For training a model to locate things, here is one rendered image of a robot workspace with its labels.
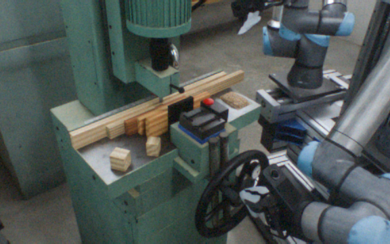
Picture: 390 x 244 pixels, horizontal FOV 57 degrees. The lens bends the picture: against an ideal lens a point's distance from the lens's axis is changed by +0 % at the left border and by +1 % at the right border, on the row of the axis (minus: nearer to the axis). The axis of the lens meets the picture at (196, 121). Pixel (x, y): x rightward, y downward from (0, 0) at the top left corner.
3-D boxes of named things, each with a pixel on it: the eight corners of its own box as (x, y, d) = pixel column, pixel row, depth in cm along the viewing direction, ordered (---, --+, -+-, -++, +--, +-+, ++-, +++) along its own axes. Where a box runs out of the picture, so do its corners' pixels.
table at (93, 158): (128, 224, 87) (126, 208, 84) (72, 160, 105) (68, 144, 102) (281, 131, 121) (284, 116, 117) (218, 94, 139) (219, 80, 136)
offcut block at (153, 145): (158, 156, 99) (158, 144, 97) (146, 155, 99) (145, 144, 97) (160, 148, 102) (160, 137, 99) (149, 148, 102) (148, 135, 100)
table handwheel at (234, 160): (284, 172, 111) (229, 248, 110) (237, 141, 123) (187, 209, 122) (254, 139, 88) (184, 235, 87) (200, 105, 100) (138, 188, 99)
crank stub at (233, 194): (242, 197, 88) (236, 205, 88) (225, 184, 92) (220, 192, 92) (238, 194, 86) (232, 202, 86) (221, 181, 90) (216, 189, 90)
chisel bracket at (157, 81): (161, 103, 106) (160, 78, 101) (135, 85, 114) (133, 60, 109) (181, 95, 110) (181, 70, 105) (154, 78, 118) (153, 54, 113)
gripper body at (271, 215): (264, 233, 82) (306, 251, 72) (252, 201, 80) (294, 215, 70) (285, 214, 86) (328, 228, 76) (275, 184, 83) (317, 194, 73)
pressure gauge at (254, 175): (250, 186, 131) (252, 169, 127) (242, 179, 134) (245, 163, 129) (261, 177, 135) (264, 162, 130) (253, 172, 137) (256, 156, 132)
